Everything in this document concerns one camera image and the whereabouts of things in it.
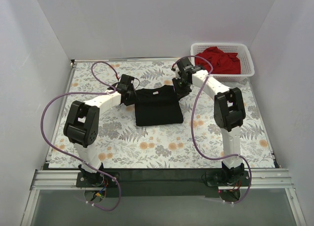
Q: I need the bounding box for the white plastic basket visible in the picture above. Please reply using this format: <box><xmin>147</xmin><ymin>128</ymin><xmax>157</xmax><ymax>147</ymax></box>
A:
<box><xmin>190</xmin><ymin>42</ymin><xmax>255</xmax><ymax>82</ymax></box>

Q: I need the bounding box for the red t-shirt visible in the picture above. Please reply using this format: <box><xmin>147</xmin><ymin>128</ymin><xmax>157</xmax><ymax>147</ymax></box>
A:
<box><xmin>197</xmin><ymin>47</ymin><xmax>241</xmax><ymax>75</ymax></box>

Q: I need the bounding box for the black t-shirt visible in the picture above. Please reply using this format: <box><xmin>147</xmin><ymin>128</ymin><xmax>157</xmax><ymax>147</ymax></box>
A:
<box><xmin>135</xmin><ymin>85</ymin><xmax>183</xmax><ymax>126</ymax></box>

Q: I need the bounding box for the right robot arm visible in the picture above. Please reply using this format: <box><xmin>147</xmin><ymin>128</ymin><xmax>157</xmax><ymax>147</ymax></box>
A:
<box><xmin>171</xmin><ymin>57</ymin><xmax>246</xmax><ymax>186</ymax></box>

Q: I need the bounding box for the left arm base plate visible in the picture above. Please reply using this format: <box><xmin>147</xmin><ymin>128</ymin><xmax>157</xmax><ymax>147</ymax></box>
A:
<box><xmin>76</xmin><ymin>172</ymin><xmax>119</xmax><ymax>188</ymax></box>

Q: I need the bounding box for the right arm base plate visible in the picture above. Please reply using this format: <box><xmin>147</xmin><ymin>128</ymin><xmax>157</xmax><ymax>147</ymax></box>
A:
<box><xmin>201</xmin><ymin>170</ymin><xmax>250</xmax><ymax>187</ymax></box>

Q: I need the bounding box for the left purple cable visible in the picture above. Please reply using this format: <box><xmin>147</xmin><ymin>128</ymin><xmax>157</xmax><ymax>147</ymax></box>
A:
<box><xmin>40</xmin><ymin>61</ymin><xmax>122</xmax><ymax>211</ymax></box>

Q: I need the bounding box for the aluminium table frame rail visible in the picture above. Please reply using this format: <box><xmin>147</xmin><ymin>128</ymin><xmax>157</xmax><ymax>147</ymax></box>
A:
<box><xmin>21</xmin><ymin>56</ymin><xmax>306</xmax><ymax>226</ymax></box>

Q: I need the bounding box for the floral table mat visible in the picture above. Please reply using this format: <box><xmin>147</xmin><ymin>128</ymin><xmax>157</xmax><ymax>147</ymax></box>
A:
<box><xmin>47</xmin><ymin>61</ymin><xmax>275</xmax><ymax>168</ymax></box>

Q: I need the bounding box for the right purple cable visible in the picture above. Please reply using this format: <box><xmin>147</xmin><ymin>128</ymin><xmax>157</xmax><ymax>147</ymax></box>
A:
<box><xmin>171</xmin><ymin>55</ymin><xmax>251</xmax><ymax>204</ymax></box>

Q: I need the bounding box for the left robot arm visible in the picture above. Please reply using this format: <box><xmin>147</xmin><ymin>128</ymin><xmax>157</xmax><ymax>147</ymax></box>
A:
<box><xmin>63</xmin><ymin>74</ymin><xmax>136</xmax><ymax>187</ymax></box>

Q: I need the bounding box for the purple cable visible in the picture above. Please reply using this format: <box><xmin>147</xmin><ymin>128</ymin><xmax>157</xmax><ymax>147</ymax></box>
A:
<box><xmin>171</xmin><ymin>55</ymin><xmax>251</xmax><ymax>204</ymax></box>
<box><xmin>40</xmin><ymin>61</ymin><xmax>122</xmax><ymax>211</ymax></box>

